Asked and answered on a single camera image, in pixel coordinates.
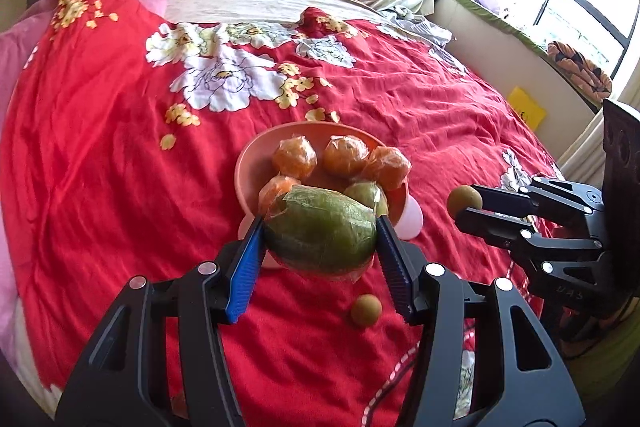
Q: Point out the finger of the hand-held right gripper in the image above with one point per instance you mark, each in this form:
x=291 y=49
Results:
x=490 y=224
x=505 y=199

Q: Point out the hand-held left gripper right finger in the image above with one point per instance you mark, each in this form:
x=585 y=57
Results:
x=395 y=267

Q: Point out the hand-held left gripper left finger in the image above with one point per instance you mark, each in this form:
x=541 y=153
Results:
x=245 y=272

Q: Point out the brown longan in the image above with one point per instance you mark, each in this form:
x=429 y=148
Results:
x=462 y=202
x=366 y=311

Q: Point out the orange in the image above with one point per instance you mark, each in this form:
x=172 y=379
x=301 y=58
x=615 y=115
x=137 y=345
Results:
x=274 y=194
x=387 y=168
x=294 y=157
x=346 y=155

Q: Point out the green mango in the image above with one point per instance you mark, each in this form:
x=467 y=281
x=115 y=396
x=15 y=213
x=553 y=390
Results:
x=367 y=197
x=320 y=232

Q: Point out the pink bowl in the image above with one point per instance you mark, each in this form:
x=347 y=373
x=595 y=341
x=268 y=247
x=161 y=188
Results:
x=250 y=167

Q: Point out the yellow paper note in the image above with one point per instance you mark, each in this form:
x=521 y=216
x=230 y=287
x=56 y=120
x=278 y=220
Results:
x=525 y=107

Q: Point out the orange patterned cushion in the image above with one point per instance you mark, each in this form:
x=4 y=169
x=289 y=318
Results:
x=580 y=69

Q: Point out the green window seat mat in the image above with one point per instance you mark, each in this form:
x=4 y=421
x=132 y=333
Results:
x=520 y=37

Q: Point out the red floral blanket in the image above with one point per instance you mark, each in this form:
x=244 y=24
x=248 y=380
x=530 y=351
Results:
x=125 y=157

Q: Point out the grey white crumpled garment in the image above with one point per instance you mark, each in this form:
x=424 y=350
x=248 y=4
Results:
x=415 y=24

